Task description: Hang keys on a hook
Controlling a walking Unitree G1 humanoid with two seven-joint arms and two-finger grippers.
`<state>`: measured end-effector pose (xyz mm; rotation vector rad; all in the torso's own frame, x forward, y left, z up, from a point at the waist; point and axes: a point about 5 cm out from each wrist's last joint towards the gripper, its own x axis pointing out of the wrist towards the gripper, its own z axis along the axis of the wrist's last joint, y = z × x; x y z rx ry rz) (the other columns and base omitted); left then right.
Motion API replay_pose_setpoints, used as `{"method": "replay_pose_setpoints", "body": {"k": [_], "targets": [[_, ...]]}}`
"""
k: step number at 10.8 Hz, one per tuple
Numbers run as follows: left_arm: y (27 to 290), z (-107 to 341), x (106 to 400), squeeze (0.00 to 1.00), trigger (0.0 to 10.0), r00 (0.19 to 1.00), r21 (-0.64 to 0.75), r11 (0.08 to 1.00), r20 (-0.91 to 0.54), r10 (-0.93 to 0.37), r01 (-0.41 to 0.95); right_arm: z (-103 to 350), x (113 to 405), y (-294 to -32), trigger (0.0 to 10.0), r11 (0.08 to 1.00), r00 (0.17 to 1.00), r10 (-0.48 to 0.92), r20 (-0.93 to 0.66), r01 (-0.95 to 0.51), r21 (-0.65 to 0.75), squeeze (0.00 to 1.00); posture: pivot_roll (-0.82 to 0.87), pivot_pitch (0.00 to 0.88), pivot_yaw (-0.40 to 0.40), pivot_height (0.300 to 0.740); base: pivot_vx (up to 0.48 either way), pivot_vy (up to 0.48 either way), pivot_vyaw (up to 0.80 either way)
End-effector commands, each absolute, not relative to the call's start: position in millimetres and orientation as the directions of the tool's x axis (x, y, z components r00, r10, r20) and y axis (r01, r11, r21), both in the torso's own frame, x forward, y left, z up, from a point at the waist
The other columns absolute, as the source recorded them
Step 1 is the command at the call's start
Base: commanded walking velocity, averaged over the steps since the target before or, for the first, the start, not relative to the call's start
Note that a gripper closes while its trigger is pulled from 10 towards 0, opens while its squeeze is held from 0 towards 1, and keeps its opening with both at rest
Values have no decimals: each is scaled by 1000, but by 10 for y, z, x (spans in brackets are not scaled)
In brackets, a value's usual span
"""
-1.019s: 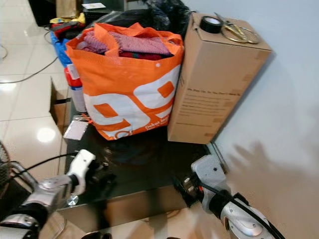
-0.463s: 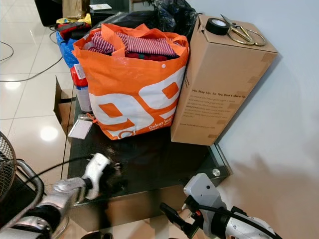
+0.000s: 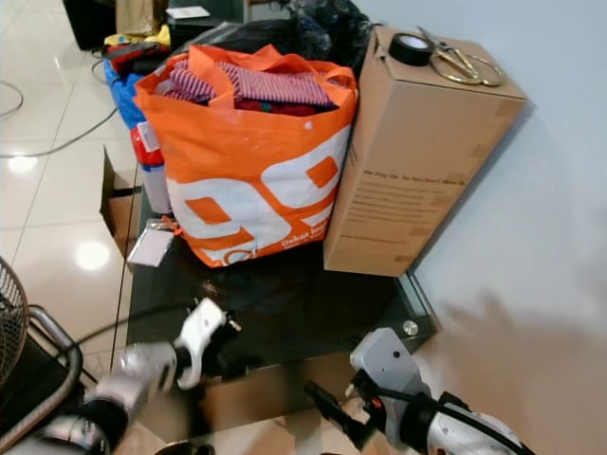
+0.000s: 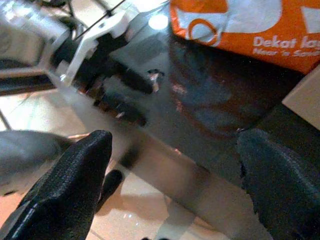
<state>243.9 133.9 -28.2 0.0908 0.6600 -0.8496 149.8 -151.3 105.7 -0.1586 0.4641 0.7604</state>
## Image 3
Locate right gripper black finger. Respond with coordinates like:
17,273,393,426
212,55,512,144
303,381,371,451

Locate low black glass table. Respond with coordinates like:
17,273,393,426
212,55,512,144
116,185,440,418

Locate white card tag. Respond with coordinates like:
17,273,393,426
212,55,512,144
126,223,175,269

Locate small brown cardboard box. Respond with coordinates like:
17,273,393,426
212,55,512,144
101,147,143,257

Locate red white spray can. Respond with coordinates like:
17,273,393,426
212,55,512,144
131,121,174,215

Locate orange white shopping bag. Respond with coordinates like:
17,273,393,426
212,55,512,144
135,45,359,268

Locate large brown cardboard box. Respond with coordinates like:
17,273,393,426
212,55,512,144
322,26,527,278

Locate red white striped cloth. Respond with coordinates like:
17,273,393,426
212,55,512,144
171,62,338,110

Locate blue plastic bag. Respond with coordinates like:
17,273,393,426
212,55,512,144
104,59,153,129

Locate dark red clothes pile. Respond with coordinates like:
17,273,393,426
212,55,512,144
106,43,172,75

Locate black luggage bag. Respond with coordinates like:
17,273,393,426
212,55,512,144
175,21,304,67

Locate yellow cloth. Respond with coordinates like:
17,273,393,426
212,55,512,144
104,26,172,50

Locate black plastic bag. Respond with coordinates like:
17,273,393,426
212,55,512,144
289,0,376,67

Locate white paper sheet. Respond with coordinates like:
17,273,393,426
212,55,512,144
166,7,212,20

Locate black tape roll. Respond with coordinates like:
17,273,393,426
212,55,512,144
389,33,434,67

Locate brown paper bag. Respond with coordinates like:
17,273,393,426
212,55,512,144
116,0,170,37

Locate black low cabinet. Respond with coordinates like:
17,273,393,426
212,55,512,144
62,0,248,50

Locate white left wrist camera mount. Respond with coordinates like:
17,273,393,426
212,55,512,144
173,298,229,390

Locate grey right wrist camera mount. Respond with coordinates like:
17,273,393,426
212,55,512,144
349,327,423,446

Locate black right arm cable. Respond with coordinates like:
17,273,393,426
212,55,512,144
370,384,532,451

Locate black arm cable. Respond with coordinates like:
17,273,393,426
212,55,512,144
370,384,532,451
71,301,200,380

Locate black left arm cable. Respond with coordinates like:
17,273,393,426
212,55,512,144
71,301,200,380

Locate chrome frame black stool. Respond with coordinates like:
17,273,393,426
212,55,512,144
0,305,84,451

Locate grey floor cable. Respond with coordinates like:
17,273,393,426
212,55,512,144
0,81,115,160

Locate gold handled scissors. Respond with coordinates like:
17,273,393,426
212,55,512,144
417,26,506,88

